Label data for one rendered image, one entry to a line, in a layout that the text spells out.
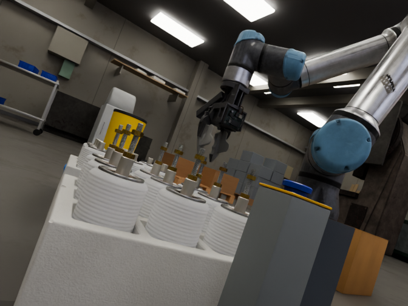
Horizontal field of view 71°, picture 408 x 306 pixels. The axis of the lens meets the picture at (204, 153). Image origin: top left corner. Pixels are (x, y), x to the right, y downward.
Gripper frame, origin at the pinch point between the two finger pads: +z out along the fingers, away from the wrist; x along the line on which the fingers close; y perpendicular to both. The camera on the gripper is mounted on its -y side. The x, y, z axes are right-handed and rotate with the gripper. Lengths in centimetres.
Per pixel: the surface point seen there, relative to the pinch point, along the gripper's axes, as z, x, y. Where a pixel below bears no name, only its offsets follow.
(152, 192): 12.0, -16.8, 13.9
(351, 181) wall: -136, 854, -483
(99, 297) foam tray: 25.3, -25.4, 29.1
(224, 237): 14.2, -6.5, 27.0
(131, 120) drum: -22, 43, -245
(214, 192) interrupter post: 8.2, -2.1, 13.2
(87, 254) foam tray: 20.0, -28.9, 28.7
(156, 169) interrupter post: 7.9, -12.0, 0.3
